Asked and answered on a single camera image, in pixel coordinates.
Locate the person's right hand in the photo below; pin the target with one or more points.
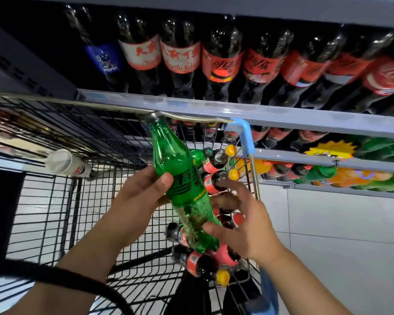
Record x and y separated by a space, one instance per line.
253 233

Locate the person's left hand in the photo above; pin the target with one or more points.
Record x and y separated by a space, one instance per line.
134 210

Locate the green soda bottle green cap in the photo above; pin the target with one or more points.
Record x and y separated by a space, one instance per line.
177 173

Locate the pile of bottles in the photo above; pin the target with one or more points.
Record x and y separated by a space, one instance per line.
217 160

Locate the grey store shelving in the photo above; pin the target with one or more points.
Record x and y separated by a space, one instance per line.
282 114

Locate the person's left forearm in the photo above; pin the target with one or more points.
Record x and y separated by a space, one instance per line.
59 285

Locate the white paper cup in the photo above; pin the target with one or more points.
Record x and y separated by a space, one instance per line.
67 164

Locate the yellow starburst promo sign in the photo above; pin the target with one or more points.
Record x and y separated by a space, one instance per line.
331 151

